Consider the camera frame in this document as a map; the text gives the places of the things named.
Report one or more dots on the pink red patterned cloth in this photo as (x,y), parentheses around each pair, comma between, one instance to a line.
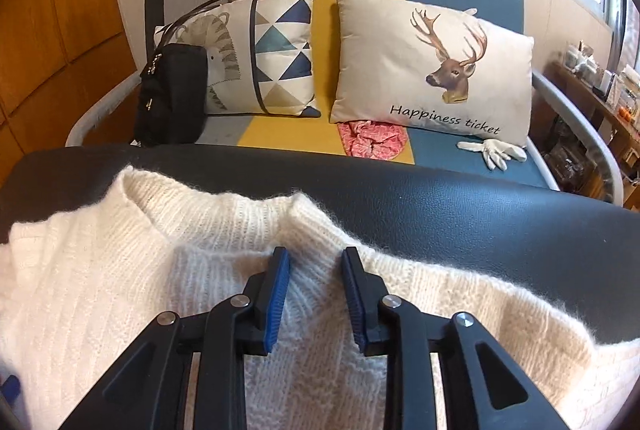
(372,140)

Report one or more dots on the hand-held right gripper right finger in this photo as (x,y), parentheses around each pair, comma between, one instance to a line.
(352,300)

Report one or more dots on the cream knit sweater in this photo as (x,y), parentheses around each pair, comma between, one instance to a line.
(100,260)

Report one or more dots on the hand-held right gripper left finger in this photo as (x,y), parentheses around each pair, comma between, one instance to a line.
(280,290)

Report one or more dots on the black handbag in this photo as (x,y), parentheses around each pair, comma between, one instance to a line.
(170,100)

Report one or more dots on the cluttered wooden side shelf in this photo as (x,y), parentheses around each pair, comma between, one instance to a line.
(600,110)

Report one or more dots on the beige deer print pillow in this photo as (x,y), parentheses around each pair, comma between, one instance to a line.
(380,60)

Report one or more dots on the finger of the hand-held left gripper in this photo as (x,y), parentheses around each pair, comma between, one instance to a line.
(9,390)

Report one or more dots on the white glove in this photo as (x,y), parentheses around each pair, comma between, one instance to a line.
(495,155)

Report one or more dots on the triangle and animal print pillow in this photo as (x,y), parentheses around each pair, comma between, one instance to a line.
(285,60)

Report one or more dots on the orange wooden panelled cabinet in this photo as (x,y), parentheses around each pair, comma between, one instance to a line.
(60,35)

